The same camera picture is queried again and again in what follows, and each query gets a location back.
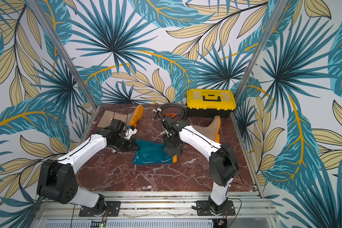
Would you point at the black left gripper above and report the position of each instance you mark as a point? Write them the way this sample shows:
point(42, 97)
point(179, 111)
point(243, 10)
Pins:
point(132, 142)

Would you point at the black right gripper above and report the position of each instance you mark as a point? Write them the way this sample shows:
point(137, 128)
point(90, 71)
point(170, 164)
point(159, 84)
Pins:
point(172, 147)

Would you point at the teal rubber boot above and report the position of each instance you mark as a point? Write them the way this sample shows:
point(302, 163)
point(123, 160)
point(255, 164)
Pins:
point(151, 153)

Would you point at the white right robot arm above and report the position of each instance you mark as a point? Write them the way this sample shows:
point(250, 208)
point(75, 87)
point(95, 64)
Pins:
point(223, 164)

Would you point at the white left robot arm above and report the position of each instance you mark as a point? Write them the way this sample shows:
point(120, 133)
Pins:
point(57, 180)

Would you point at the beige rubber boot left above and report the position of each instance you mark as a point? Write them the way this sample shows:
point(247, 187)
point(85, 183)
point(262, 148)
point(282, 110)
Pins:
point(129, 119)

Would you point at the beige rubber boot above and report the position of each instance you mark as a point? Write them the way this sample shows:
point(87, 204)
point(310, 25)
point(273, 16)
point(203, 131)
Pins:
point(211, 131)
point(129, 119)

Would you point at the beige rubber boot right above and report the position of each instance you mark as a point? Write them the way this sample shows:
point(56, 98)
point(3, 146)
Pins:
point(211, 131)

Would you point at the yellow and black toolbox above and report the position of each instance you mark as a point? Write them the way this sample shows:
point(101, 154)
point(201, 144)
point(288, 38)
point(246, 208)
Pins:
point(209, 103)

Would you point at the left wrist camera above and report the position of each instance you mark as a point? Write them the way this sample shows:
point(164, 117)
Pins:
point(117, 126)

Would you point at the red handled pliers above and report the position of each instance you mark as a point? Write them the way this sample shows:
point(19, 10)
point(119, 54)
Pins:
point(172, 115)

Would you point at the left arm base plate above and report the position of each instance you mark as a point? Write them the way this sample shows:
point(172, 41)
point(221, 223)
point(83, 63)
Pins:
point(104, 209)

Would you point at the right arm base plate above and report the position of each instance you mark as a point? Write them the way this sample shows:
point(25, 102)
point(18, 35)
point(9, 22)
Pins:
point(209, 208)

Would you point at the aluminium mounting rail frame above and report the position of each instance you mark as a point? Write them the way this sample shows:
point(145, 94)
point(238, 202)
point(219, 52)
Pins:
point(163, 210)

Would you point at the left aluminium corner post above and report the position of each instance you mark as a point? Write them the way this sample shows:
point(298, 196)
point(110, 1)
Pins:
point(51, 32)

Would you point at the aluminium corner post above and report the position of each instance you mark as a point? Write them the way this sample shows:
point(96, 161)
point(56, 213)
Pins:
point(260, 46)
point(51, 32)

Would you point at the right aluminium corner post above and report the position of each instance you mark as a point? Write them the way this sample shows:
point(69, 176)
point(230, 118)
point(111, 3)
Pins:
point(260, 46)

